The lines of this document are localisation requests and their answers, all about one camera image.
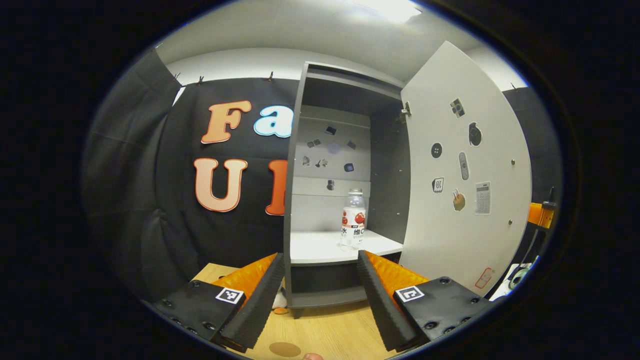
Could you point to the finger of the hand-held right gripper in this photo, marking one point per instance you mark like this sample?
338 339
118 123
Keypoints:
540 215

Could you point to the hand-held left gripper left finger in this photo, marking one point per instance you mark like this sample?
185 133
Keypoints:
262 300

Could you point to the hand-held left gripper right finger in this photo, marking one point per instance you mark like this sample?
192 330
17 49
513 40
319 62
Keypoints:
380 305

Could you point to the brown round coaster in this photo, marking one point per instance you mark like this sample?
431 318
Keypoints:
285 349

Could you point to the white cabinet door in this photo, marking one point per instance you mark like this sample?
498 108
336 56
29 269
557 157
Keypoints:
430 245

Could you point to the clear bottle with red label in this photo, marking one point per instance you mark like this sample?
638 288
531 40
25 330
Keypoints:
353 222

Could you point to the white cabinet shelf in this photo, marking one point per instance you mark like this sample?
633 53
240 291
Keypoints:
320 247

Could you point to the grey cabinet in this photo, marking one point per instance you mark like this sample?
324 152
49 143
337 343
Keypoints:
390 175

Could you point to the metal cabinet hinge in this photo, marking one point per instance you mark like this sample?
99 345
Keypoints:
406 111

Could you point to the small white orange toy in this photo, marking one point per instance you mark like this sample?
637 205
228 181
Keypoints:
280 301

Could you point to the teal round object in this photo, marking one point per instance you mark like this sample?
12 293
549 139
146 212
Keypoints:
520 276

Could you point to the white surface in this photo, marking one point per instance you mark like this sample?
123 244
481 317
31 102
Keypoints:
505 290

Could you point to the black backdrop cloth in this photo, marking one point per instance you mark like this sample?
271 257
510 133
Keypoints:
150 175

